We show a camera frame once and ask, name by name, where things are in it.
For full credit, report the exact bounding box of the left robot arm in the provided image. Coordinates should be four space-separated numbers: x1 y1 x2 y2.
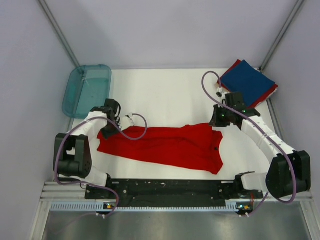
53 99 121 199

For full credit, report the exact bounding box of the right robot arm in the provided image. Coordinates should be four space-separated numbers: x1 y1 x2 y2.
209 92 311 199

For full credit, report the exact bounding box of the folded blue t shirt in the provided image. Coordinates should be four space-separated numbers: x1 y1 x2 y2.
220 59 276 107

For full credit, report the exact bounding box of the teal plastic bin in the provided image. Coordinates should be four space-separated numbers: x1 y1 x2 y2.
62 64 112 119

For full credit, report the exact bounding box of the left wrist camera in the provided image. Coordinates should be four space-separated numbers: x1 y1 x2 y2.
119 113 135 131

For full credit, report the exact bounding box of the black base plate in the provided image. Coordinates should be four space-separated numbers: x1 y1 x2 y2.
84 178 266 208

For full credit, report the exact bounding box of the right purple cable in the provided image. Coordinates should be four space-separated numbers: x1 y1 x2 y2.
201 71 298 218

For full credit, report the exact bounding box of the grey cable duct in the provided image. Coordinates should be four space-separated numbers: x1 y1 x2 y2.
49 199 252 213

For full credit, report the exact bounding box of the left aluminium frame post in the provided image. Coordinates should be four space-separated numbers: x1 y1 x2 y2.
36 0 81 68

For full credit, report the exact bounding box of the aluminium frame post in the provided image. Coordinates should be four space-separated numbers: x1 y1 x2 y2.
36 0 81 68
258 0 306 73

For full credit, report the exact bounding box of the right aluminium frame post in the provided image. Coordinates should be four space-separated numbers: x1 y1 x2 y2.
258 0 306 73

